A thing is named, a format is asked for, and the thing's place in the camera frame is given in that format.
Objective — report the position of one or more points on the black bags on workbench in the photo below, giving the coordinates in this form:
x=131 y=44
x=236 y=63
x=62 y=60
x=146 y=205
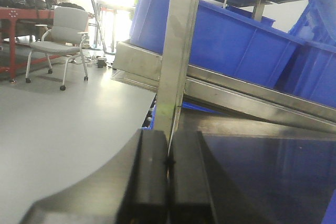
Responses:
x=24 y=4

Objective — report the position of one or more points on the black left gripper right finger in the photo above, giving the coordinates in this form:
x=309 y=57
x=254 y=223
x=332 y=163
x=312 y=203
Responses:
x=189 y=191

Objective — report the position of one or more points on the grey office chair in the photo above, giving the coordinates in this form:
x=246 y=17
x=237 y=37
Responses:
x=66 y=38

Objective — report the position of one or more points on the stainless steel shelf rack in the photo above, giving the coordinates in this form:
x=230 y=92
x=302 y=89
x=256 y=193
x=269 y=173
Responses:
x=175 y=80

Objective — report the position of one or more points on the red metal workbench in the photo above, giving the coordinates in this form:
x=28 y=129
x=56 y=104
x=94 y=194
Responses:
x=13 y=15

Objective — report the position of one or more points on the blue plastic bin right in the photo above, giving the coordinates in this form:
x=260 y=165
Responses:
x=310 y=74

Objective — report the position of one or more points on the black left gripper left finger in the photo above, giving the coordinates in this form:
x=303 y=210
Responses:
x=145 y=200

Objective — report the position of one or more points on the large blue plastic bin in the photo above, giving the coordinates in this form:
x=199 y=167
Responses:
x=223 y=41

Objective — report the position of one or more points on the blue bin behind post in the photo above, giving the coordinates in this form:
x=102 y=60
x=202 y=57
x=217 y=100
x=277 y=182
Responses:
x=264 y=20

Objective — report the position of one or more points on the tilted blue plastic crate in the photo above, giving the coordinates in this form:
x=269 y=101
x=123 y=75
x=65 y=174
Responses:
x=317 y=22

